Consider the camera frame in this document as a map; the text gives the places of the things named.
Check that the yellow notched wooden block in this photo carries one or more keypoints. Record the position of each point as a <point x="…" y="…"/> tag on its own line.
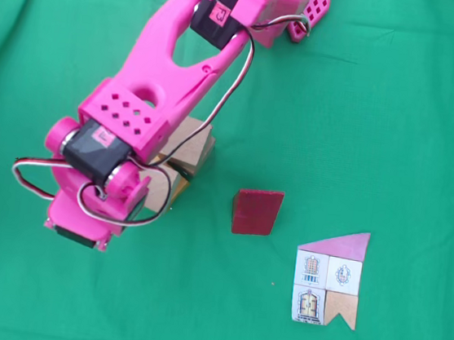
<point x="182" y="187"/>

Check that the dark red wedge block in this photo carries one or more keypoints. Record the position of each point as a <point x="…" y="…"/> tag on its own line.
<point x="257" y="212"/>

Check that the wooden cube tall window print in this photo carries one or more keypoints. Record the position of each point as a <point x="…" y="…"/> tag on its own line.
<point x="194" y="126"/>

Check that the green cloth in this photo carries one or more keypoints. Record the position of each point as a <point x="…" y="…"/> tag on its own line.
<point x="381" y="113"/>

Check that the wooden cube oval window print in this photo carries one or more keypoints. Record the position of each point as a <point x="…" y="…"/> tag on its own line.
<point x="158" y="191"/>

